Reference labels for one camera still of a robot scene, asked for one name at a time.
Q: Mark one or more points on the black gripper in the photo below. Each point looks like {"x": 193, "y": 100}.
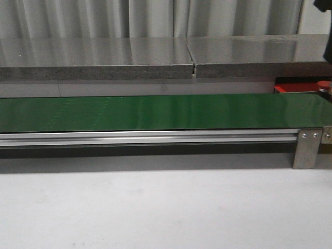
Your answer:
{"x": 323, "y": 6}

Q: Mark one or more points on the right grey stone slab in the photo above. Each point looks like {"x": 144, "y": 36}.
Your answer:
{"x": 259, "y": 56}

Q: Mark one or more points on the grey stone slab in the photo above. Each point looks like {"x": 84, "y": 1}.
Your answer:
{"x": 259, "y": 56}
{"x": 95, "y": 59}

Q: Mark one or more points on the red plastic tray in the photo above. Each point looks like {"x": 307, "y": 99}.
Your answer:
{"x": 298, "y": 88}

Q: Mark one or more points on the green conveyor belt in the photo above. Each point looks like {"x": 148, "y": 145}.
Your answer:
{"x": 164, "y": 112}

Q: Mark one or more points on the conveyor end plate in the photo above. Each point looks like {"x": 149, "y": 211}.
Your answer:
{"x": 326, "y": 140}

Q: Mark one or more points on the left grey stone slab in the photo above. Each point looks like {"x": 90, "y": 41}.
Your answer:
{"x": 95, "y": 59}

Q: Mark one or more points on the grey pleated curtain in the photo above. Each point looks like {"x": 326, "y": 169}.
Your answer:
{"x": 118, "y": 19}

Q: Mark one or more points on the metal conveyor support bracket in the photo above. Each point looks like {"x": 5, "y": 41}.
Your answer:
{"x": 308, "y": 143}

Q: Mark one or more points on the aluminium conveyor side rail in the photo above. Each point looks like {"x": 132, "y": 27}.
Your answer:
{"x": 147, "y": 137}

